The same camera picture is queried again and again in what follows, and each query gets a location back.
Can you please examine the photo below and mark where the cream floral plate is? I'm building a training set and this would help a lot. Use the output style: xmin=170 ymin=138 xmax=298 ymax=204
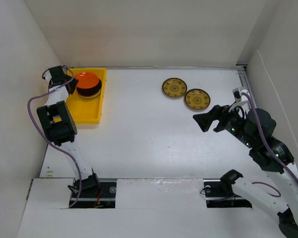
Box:
xmin=80 ymin=96 xmax=98 ymax=100

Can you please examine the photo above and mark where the black plate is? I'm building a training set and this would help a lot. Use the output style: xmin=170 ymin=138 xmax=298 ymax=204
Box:
xmin=76 ymin=84 xmax=101 ymax=98

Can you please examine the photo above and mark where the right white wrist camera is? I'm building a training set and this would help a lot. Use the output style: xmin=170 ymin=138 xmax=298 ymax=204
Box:
xmin=228 ymin=87 xmax=250 ymax=113

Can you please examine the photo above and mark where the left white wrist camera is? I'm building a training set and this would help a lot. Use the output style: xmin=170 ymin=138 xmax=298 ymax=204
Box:
xmin=41 ymin=69 xmax=52 ymax=82

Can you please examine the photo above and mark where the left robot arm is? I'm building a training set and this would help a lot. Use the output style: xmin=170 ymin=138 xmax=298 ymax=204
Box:
xmin=36 ymin=65 xmax=101 ymax=197

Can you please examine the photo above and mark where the yellow patterned plate right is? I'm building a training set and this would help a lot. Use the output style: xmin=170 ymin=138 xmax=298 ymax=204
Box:
xmin=184 ymin=89 xmax=211 ymax=111

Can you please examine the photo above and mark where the aluminium rail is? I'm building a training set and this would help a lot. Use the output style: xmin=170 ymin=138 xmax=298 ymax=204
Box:
xmin=236 ymin=64 xmax=256 ymax=106

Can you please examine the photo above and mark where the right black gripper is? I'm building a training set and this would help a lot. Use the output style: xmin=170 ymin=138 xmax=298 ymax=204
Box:
xmin=192 ymin=100 xmax=255 ymax=147

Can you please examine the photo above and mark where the yellow plastic bin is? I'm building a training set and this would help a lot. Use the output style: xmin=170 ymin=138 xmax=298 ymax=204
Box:
xmin=66 ymin=68 xmax=106 ymax=124

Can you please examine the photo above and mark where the yellow patterned plate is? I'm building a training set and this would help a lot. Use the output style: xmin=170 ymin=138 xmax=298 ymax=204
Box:
xmin=184 ymin=89 xmax=211 ymax=111
xmin=162 ymin=77 xmax=188 ymax=99

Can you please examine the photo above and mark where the orange plate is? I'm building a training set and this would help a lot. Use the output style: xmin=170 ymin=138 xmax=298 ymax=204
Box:
xmin=75 ymin=72 xmax=101 ymax=90

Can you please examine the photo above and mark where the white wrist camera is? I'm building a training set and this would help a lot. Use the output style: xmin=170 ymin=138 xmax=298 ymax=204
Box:
xmin=228 ymin=87 xmax=250 ymax=113
xmin=41 ymin=69 xmax=52 ymax=82

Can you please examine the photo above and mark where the yellow patterned plate left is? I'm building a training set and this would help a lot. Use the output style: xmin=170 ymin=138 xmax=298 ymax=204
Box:
xmin=162 ymin=77 xmax=188 ymax=99

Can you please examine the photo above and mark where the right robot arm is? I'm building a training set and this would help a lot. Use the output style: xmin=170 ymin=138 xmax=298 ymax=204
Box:
xmin=193 ymin=105 xmax=298 ymax=238

